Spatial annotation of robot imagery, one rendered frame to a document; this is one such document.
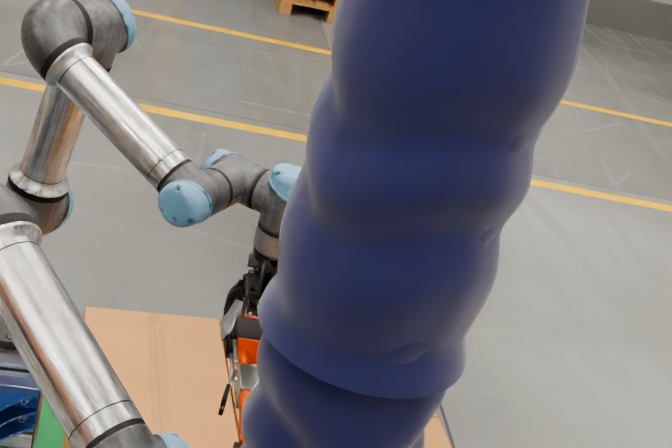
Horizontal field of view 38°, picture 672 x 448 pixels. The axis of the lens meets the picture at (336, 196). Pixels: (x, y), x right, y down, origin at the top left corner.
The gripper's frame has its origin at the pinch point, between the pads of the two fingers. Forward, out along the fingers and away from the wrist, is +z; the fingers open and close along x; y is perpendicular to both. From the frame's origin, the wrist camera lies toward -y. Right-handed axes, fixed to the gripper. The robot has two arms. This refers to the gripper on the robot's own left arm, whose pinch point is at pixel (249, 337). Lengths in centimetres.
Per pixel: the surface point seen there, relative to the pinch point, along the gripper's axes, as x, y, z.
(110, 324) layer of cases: -22, -90, 63
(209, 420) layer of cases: 6, -52, 63
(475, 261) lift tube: 6, 70, -60
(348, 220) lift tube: -7, 69, -61
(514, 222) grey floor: 197, -324, 118
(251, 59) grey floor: 55, -527, 120
